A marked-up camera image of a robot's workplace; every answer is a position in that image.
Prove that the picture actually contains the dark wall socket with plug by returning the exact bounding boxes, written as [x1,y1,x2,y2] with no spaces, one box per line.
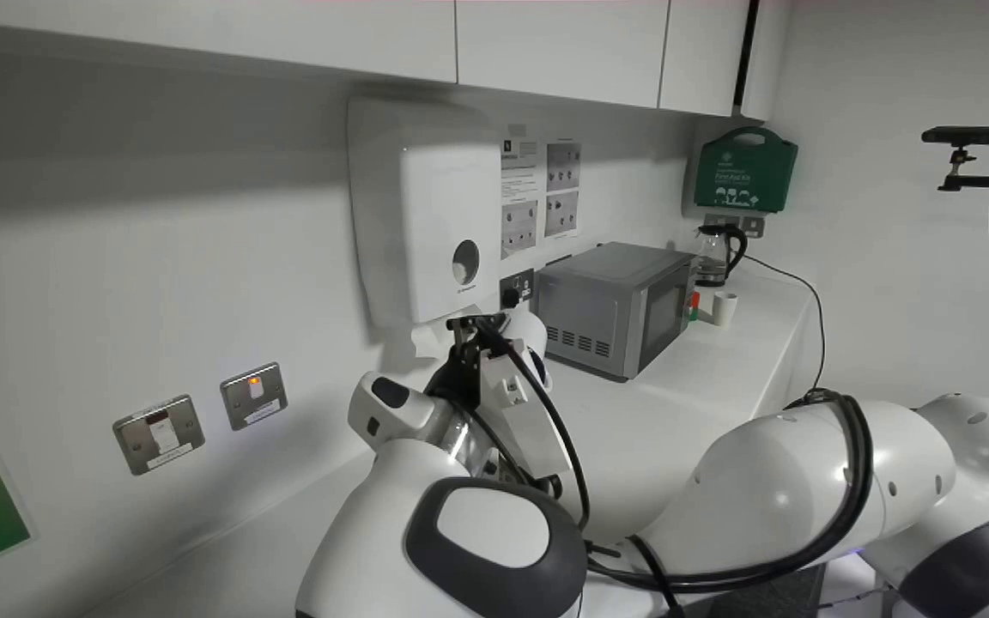
[497,267,539,314]

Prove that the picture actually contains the green first aid box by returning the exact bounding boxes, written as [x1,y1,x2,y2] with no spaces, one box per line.
[684,122,802,219]

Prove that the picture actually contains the white upper wall cabinets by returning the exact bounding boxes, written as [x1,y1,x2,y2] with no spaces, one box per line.
[0,0,796,122]

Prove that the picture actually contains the black vertical pipe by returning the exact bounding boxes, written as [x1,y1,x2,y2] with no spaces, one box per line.
[729,0,767,119]

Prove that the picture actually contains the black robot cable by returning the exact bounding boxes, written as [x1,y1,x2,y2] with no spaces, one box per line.
[446,319,871,618]

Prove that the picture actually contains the black camera on mount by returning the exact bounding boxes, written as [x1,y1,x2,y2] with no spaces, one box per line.
[917,119,989,148]

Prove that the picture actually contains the white text notice sheet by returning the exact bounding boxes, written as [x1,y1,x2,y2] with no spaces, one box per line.
[497,137,545,207]

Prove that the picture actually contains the steel wall socket plate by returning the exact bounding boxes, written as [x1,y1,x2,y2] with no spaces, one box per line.
[110,392,209,480]
[215,358,293,435]

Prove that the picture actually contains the silver microwave oven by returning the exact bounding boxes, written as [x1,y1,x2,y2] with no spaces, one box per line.
[527,240,699,383]

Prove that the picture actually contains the photo instruction sheet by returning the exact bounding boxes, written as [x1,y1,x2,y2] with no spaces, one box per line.
[497,200,545,262]
[539,190,585,240]

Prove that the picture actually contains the long black counter cable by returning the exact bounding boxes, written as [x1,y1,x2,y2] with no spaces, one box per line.
[739,250,831,395]

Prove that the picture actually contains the wall power sockets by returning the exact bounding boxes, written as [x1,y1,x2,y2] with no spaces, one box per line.
[543,137,585,191]

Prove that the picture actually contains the white paper towel dispenser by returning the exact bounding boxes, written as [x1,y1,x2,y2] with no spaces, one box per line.
[396,144,507,328]

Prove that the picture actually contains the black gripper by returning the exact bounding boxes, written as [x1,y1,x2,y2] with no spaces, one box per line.
[426,312,519,406]

